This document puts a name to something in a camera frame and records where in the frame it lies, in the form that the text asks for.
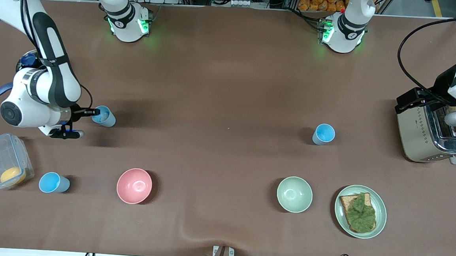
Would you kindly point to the pale green plate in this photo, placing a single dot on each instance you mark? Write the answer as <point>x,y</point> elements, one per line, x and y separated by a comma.
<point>382,214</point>

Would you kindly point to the small white power strip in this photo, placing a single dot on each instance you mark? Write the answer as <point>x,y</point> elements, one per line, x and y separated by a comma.
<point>241,2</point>

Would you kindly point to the silver beige toaster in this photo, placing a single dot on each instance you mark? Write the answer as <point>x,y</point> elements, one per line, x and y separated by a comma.
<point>417,131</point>

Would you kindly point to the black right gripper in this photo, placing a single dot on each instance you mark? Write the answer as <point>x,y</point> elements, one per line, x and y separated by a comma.
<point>76,111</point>

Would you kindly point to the yellow round food piece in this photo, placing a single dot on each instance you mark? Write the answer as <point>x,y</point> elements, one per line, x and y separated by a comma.
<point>11,175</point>

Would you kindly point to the brown table mat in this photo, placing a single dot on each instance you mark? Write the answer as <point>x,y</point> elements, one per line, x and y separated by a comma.
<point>232,65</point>

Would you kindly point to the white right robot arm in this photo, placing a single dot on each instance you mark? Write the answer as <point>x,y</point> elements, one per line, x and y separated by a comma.
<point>27,108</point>

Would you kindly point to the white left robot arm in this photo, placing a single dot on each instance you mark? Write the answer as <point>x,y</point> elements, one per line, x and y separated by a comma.
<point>342,36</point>

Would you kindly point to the blue pot lid knob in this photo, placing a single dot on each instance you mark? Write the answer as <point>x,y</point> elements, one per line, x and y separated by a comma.
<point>28,59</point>

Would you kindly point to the green lettuce leaf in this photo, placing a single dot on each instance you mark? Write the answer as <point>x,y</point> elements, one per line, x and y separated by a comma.
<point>361,215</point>

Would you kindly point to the pile of orange rolls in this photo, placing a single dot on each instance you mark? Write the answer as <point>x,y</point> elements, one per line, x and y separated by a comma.
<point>323,1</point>

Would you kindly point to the pink bowl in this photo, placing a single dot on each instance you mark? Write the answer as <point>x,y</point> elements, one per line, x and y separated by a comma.
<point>134,185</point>

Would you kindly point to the brown bread slice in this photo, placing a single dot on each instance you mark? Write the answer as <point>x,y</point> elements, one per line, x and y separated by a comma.
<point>345,200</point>

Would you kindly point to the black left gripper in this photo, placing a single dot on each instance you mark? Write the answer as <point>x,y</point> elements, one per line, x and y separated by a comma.
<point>444,85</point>

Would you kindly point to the blue cup with white filling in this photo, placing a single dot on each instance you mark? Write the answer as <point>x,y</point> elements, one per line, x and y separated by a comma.
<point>107,120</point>

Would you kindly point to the pale green bowl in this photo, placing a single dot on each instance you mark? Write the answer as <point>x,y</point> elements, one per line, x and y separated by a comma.
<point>294,194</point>

